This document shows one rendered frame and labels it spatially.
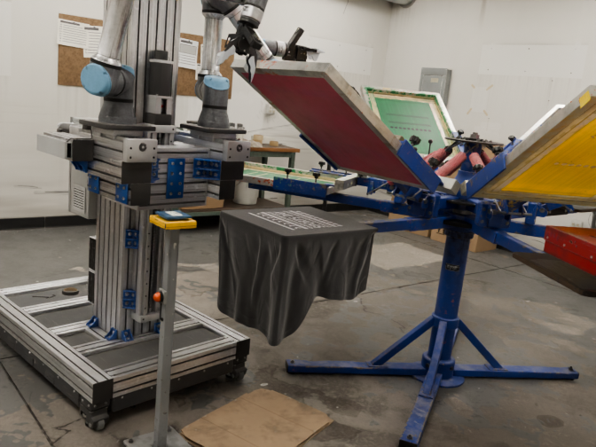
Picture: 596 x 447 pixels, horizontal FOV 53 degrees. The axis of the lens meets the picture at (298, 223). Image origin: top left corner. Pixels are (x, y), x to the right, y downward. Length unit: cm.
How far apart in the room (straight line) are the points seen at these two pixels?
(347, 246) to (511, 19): 513
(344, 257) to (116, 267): 112
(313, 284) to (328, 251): 14
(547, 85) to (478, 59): 91
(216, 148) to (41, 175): 339
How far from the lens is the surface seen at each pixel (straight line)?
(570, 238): 206
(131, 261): 291
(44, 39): 588
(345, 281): 241
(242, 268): 238
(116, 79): 243
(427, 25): 783
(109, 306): 304
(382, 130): 227
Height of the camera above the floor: 144
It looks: 12 degrees down
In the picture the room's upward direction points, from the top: 6 degrees clockwise
